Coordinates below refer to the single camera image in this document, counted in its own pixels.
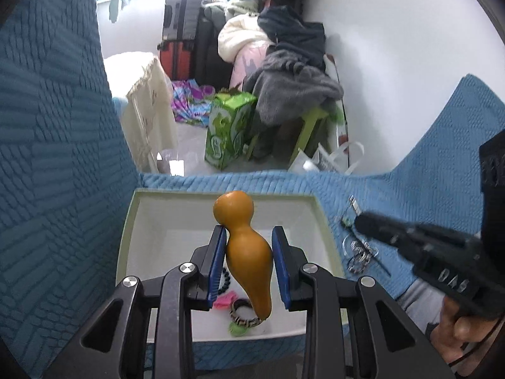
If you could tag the green plastic stool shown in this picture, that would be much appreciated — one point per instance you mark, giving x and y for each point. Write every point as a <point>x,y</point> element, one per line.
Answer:
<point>311,126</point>

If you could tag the pink hair clip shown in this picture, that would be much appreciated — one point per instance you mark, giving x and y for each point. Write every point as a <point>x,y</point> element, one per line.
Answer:
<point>224,301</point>

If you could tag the red suitcase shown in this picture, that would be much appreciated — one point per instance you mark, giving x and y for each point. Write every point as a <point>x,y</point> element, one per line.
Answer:
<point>175,61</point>

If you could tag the green printed carton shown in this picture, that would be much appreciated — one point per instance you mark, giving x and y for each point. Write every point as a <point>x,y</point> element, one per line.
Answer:
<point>227,134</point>

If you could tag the black ribbed suitcase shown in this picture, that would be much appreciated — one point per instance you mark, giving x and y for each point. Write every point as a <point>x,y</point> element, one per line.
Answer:
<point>181,15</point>

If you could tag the black patterned bangle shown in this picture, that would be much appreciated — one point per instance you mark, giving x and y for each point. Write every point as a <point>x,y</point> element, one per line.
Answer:
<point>242,318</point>

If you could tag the orange gourd ornament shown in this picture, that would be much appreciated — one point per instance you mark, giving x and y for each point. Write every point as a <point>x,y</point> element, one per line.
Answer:
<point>246,252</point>

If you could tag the plain black suitcase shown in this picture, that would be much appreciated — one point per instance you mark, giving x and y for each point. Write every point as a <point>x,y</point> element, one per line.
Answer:
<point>209,47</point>

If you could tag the small silver hair clip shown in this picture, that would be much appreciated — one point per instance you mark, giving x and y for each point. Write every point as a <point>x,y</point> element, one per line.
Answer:
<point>355,205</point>

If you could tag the blue textured blanket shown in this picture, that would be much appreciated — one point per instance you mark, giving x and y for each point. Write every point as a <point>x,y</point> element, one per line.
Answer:
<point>59,146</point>

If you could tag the floral printed board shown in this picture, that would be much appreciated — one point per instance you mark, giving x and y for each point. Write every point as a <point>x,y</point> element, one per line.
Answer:
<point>338,106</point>

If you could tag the green flower hair clip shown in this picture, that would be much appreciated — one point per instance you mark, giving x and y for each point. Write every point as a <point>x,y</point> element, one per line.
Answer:
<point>236,329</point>

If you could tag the person's right hand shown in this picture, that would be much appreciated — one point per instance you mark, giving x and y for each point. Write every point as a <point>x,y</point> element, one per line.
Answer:
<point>461,335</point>

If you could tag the blue covered chair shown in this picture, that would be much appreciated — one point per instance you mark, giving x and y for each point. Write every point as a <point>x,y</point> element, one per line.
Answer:
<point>434,154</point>

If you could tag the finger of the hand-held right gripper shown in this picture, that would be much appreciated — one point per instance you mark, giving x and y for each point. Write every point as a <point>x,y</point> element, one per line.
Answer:
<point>414,237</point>

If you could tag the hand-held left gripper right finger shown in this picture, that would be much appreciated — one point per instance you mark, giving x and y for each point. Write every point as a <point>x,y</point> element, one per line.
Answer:
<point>282,268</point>

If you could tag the white padded coat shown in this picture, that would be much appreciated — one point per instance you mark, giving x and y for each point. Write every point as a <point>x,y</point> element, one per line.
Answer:
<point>240,35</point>

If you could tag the clear plastic bag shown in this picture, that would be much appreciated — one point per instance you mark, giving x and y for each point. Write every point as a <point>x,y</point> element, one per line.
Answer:
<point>177,162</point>

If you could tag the pink blanket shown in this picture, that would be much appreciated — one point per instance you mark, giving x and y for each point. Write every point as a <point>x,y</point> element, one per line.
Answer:
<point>246,67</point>

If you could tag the colourful patterned cloth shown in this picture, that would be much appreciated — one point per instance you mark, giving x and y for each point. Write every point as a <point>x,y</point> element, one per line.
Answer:
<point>191,102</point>

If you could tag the navy hoodie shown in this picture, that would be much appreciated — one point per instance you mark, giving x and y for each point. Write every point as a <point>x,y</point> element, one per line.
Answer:
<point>294,31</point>

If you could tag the white carrier bag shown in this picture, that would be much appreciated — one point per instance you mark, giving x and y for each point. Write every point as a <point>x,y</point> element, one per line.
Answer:
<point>327,162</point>

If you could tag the white shallow box tray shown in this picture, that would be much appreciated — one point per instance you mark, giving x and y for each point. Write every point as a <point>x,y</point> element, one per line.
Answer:
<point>165,229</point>

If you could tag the grey fleece garment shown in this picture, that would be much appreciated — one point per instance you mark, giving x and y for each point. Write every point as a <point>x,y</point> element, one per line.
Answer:
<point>292,90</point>

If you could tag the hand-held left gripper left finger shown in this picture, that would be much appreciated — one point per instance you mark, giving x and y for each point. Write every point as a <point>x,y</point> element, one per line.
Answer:
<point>216,268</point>

